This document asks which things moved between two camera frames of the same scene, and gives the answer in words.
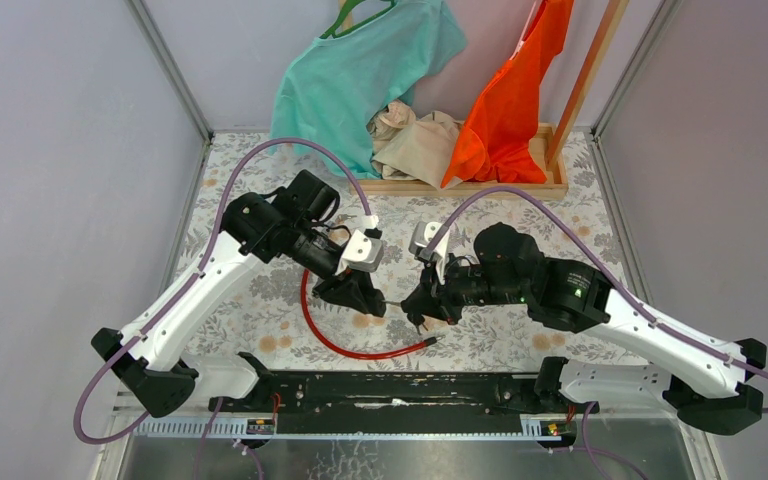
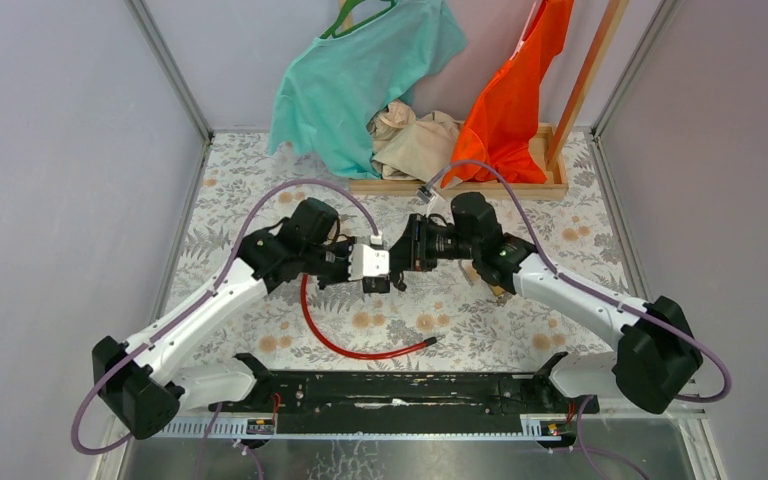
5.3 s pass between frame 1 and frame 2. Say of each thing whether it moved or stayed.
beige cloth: stayed
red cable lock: stayed
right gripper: moved
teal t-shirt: stayed
